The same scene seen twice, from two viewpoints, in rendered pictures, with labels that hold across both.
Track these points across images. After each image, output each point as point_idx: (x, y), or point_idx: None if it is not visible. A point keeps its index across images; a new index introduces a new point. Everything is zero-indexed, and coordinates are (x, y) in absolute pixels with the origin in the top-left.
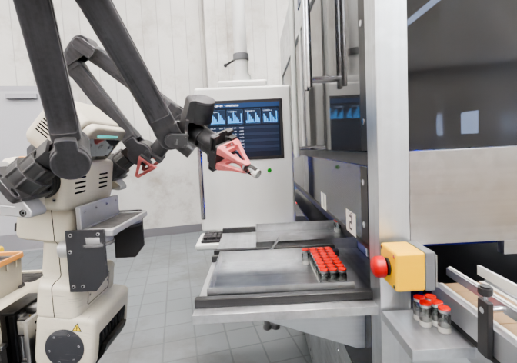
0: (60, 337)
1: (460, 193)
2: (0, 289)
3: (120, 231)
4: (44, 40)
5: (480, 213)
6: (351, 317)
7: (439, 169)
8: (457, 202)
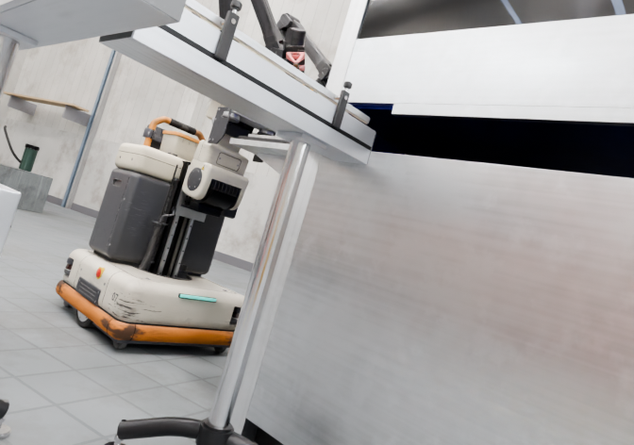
0: (195, 171)
1: (376, 67)
2: (192, 156)
3: (242, 115)
4: None
5: (384, 82)
6: None
7: (369, 51)
8: (373, 74)
